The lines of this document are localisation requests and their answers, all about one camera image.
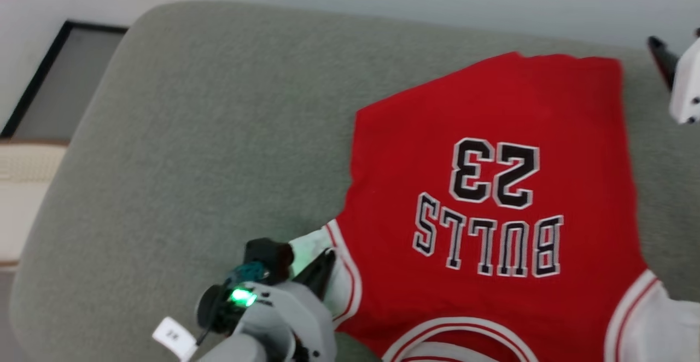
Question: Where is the beige textured furniture piece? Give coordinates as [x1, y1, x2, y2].
[0, 140, 69, 267]

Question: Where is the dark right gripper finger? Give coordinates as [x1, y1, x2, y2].
[646, 35, 679, 91]

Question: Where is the red and white basketball jersey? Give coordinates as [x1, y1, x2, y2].
[288, 51, 700, 362]

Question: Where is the black baseboard strip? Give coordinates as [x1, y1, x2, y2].
[0, 20, 130, 139]

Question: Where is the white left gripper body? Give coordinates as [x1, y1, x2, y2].
[230, 280, 338, 362]

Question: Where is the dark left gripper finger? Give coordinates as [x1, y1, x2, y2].
[295, 248, 337, 300]

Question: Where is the white paper tag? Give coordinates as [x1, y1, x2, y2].
[151, 317, 198, 362]

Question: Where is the teal cable connector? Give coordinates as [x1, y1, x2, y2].
[226, 261, 270, 287]

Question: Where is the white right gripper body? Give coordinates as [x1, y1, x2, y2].
[669, 36, 700, 125]

